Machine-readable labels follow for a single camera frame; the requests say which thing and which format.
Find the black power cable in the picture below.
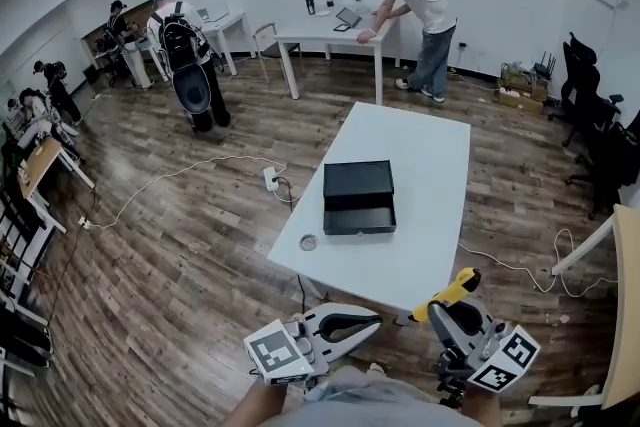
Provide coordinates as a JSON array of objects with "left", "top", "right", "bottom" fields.
[{"left": 274, "top": 174, "right": 307, "bottom": 316}]

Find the large white table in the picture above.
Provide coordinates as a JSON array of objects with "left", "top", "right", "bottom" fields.
[{"left": 266, "top": 101, "right": 472, "bottom": 326}]

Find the light wooden desk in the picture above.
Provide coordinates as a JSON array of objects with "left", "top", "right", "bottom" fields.
[{"left": 528, "top": 203, "right": 640, "bottom": 411}]

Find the black drawer box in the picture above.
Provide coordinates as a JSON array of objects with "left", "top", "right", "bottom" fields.
[{"left": 322, "top": 159, "right": 398, "bottom": 237}]

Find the cardboard box with cables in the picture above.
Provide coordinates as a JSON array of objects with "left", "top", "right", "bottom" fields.
[{"left": 496, "top": 62, "right": 550, "bottom": 115}]

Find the black metal rack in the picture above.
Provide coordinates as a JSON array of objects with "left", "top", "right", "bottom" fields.
[{"left": 0, "top": 184, "right": 56, "bottom": 366}]

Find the person's grey shirt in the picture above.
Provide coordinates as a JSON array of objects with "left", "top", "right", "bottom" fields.
[{"left": 259, "top": 364, "right": 481, "bottom": 427}]

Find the small wooden top desk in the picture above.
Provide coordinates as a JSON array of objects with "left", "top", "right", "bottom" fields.
[{"left": 17, "top": 137, "right": 96, "bottom": 236}]

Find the white desk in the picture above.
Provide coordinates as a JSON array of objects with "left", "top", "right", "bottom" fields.
[
  {"left": 273, "top": 7, "right": 403, "bottom": 106},
  {"left": 197, "top": 10, "right": 256, "bottom": 77},
  {"left": 119, "top": 39, "right": 169, "bottom": 90}
]

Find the looped white cable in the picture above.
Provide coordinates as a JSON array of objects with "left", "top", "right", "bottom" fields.
[{"left": 457, "top": 228, "right": 619, "bottom": 299}]

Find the black office chair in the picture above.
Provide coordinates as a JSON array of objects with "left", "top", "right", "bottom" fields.
[
  {"left": 564, "top": 109, "right": 640, "bottom": 221},
  {"left": 547, "top": 32, "right": 624, "bottom": 149}
]

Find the person's right forearm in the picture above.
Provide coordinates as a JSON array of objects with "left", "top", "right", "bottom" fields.
[{"left": 459, "top": 387, "right": 504, "bottom": 427}]

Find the grey tablet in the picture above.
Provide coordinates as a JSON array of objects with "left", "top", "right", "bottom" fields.
[{"left": 333, "top": 6, "right": 363, "bottom": 34}]

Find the black router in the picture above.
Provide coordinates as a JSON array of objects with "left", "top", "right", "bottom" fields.
[{"left": 529, "top": 53, "right": 557, "bottom": 81}]

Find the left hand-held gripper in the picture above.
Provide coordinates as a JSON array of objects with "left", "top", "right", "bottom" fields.
[{"left": 243, "top": 304, "right": 384, "bottom": 386}]

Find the person's left forearm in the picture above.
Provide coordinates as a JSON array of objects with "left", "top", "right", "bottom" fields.
[{"left": 219, "top": 374, "right": 289, "bottom": 427}]

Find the wooden chair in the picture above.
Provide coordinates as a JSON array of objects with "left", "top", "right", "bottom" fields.
[{"left": 252, "top": 21, "right": 305, "bottom": 84}]

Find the long white extension cable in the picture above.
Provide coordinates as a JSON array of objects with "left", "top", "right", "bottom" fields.
[{"left": 79, "top": 154, "right": 289, "bottom": 231}]

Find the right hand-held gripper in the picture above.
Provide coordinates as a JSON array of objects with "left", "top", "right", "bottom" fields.
[{"left": 427, "top": 297, "right": 542, "bottom": 409}]

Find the yellow utility knife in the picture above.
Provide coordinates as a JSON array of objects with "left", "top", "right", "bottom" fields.
[{"left": 410, "top": 267, "right": 482, "bottom": 322}]

